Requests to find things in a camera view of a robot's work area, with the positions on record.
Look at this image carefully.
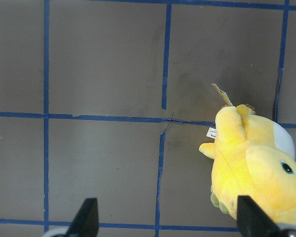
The yellow plush toy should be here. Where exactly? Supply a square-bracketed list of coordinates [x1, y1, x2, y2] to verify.
[199, 104, 296, 225]

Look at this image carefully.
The toy paper hang tag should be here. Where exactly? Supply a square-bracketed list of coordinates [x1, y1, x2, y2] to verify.
[212, 83, 233, 106]

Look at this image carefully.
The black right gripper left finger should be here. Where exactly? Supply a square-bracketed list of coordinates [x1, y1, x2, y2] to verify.
[67, 197, 99, 237]

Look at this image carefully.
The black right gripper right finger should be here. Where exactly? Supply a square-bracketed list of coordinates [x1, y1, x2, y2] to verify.
[237, 196, 280, 237]

